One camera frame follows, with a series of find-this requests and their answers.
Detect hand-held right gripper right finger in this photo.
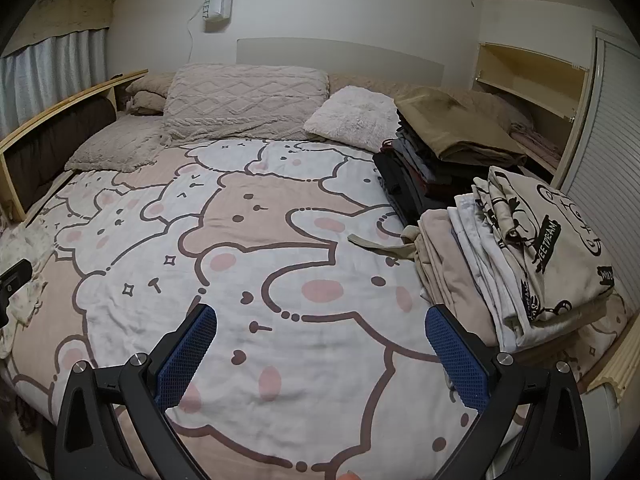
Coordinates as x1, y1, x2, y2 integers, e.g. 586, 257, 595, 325
425, 305, 591, 480

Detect white pleated curtain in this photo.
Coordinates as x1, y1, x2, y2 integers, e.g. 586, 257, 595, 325
0, 27, 108, 136

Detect plain beige pillow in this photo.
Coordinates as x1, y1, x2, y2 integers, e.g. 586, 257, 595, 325
125, 72, 176, 96
130, 91, 167, 116

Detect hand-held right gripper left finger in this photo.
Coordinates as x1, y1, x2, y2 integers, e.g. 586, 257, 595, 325
52, 303, 218, 480

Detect yellow wall cabinet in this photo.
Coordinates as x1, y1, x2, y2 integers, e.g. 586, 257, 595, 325
472, 42, 588, 177

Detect white wall panel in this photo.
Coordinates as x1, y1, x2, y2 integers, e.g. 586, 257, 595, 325
236, 37, 446, 86

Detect white louvered door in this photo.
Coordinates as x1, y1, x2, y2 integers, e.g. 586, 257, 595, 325
552, 27, 640, 313

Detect olive folded garment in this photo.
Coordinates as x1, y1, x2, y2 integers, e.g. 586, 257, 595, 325
397, 86, 528, 163

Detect folded pink linens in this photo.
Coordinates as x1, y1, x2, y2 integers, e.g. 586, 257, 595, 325
509, 119, 563, 162

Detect white floral cloth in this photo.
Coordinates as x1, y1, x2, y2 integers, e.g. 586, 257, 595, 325
0, 220, 57, 361

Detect cream ribbed panel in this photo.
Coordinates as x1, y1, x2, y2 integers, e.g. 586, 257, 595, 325
586, 344, 637, 407

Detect textured beige pillow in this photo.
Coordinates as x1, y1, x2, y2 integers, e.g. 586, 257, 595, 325
65, 117, 168, 173

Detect wooden headboard shelf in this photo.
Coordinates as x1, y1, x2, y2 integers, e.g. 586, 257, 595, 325
0, 69, 149, 223

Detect cream black-print garment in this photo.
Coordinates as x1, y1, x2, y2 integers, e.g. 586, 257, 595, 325
472, 166, 621, 337

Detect large cable-knit beige pillow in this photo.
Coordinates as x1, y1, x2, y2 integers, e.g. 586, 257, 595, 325
162, 63, 331, 141

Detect beige quilted blanket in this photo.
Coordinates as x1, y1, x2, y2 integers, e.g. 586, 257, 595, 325
327, 72, 533, 128

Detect fluffy white pillow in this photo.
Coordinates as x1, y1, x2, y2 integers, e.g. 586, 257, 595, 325
303, 86, 401, 151

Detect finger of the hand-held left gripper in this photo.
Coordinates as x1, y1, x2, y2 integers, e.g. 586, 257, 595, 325
0, 259, 34, 329

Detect white hanging cord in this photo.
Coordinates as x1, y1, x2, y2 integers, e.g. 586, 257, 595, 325
186, 0, 225, 67

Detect beige curtain valance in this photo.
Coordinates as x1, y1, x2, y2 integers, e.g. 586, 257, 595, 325
22, 0, 117, 42

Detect stack of dark folded clothes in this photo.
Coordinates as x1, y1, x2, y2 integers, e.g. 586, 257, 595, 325
372, 110, 501, 223

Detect bear print blanket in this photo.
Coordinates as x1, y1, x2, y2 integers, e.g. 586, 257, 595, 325
0, 137, 636, 480

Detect beige folded pants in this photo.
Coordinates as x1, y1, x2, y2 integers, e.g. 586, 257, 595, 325
348, 208, 501, 348

